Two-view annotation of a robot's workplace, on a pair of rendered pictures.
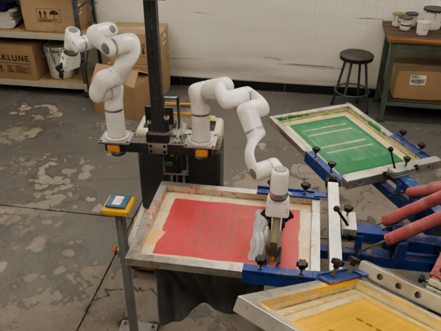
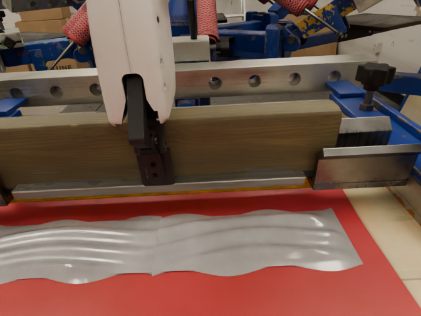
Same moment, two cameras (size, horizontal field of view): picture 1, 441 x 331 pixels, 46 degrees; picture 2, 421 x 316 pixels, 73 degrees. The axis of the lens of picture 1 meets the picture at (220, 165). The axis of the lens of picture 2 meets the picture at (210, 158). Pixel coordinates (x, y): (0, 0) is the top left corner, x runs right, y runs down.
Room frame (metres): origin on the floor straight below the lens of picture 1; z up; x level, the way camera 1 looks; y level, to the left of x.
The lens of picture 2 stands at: (1.79, 0.01, 1.17)
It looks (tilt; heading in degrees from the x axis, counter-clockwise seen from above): 32 degrees down; 261
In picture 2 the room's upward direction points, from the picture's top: 3 degrees counter-clockwise
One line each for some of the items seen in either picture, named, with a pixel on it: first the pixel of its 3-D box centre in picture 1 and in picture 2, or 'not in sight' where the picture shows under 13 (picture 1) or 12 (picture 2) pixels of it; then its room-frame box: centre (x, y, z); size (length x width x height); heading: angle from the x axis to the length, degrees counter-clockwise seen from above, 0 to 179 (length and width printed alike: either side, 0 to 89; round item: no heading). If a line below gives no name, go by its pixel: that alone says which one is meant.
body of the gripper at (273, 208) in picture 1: (277, 204); (141, 45); (1.81, -0.24, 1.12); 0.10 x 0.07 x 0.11; 81
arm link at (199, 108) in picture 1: (201, 97); not in sight; (2.35, 0.09, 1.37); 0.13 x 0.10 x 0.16; 123
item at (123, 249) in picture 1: (127, 276); not in sight; (2.05, 0.49, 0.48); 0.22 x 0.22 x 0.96; 81
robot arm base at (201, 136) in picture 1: (201, 125); not in sight; (2.36, 0.10, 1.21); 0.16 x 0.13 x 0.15; 174
